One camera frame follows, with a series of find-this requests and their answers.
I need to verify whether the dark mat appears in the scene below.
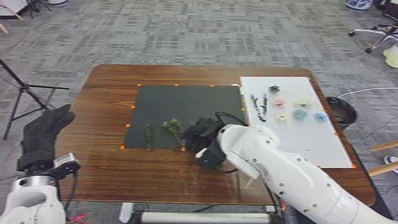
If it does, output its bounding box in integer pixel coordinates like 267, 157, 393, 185
123, 85, 248, 151

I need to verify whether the black cable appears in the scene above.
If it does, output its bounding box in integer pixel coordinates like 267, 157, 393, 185
214, 111, 250, 127

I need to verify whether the black round bin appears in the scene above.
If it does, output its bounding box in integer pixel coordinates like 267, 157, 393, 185
326, 96, 360, 130

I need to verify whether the white cable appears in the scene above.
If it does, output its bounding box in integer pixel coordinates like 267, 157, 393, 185
337, 87, 398, 100

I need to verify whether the bushy green sprig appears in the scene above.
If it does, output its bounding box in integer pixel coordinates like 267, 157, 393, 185
162, 118, 187, 148

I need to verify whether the pale grey bar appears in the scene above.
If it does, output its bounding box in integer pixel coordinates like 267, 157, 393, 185
122, 202, 281, 224

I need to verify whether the white flower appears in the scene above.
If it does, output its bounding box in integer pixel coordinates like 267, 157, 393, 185
294, 98, 315, 108

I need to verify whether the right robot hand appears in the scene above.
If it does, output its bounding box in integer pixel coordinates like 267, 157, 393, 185
180, 116, 228, 155

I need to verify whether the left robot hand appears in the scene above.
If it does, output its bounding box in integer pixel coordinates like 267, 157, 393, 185
17, 104, 77, 172

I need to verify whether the office chair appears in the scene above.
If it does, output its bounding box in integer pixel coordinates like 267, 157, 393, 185
347, 23, 398, 54

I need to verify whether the black tripod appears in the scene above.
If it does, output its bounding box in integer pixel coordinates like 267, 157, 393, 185
0, 59, 72, 141

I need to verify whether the blue and white vase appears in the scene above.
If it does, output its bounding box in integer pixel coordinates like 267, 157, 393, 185
345, 0, 377, 11

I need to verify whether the thin green sprig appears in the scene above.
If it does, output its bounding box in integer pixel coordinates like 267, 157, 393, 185
143, 123, 155, 150

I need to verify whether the wooden pole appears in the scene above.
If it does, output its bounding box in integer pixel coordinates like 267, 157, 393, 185
370, 139, 398, 153
367, 161, 398, 177

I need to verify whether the white sheet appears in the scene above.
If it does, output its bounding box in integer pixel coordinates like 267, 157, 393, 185
239, 76, 356, 169

